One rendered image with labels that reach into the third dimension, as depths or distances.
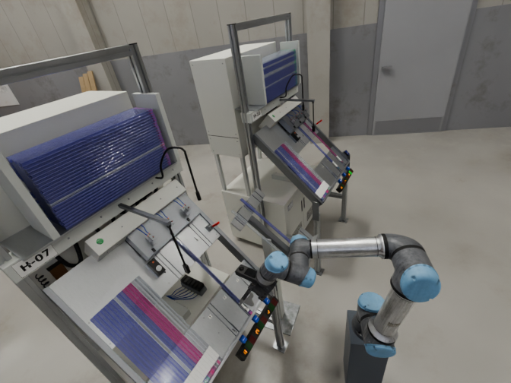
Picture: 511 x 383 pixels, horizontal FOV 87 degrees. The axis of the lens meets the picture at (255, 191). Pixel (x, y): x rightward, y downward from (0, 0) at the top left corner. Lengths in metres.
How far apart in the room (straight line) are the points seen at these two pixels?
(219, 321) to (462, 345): 1.61
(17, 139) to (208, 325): 1.03
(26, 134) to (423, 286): 1.44
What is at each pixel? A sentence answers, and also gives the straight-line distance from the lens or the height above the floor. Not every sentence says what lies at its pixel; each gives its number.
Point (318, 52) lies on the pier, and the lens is 4.30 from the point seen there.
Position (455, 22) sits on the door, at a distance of 4.81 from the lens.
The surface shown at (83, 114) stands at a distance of 1.34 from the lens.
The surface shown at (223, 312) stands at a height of 0.80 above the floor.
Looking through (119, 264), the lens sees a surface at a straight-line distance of 1.31.
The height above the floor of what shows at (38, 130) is 1.69.
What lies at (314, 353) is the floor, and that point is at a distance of 2.14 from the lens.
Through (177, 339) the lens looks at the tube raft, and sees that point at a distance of 1.30.
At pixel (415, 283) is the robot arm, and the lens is 1.03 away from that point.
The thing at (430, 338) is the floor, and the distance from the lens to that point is 2.33.
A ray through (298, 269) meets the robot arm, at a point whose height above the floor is 1.15.
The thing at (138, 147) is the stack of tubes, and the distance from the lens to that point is 1.24.
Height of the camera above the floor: 1.93
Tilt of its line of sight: 33 degrees down
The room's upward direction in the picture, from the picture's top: 9 degrees counter-clockwise
